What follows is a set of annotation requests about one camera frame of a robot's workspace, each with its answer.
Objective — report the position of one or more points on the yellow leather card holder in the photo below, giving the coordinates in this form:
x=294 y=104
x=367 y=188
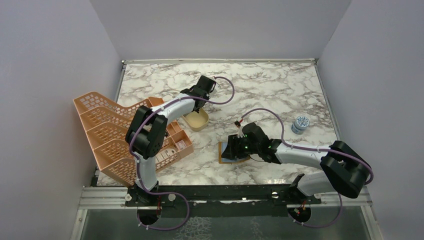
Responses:
x=222 y=160

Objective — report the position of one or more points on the beige oval plastic tray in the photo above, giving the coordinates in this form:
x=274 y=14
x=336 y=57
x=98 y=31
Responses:
x=196 y=120

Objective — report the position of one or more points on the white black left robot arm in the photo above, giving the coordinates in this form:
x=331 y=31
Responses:
x=148 y=128

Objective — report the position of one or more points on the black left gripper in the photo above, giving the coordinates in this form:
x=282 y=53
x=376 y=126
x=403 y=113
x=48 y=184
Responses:
x=207 y=96

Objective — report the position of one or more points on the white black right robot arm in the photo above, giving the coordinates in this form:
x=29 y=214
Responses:
x=342 y=170

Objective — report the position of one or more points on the aluminium table frame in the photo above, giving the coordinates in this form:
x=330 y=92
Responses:
x=271 y=93

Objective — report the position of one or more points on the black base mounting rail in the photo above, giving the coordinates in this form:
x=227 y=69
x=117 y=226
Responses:
x=215 y=201

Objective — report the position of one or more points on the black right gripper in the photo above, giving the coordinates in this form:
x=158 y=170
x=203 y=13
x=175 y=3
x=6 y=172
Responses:
x=232 y=150

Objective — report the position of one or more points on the blue white small jar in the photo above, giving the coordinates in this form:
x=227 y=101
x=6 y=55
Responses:
x=300 y=124

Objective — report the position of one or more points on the pink plastic desk organizer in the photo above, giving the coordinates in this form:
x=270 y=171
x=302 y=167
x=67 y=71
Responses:
x=106 y=123

